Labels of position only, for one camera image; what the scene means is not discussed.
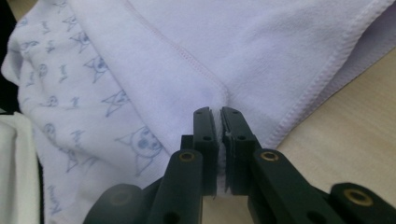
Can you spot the white cloth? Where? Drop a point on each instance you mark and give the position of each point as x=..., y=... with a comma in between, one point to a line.
x=15, y=174

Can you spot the white printed towel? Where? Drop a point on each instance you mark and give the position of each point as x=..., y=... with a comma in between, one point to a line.
x=162, y=62

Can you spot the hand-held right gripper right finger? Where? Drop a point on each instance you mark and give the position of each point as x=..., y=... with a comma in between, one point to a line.
x=238, y=149

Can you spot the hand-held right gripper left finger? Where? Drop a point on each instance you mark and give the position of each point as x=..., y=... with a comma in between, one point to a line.
x=207, y=146

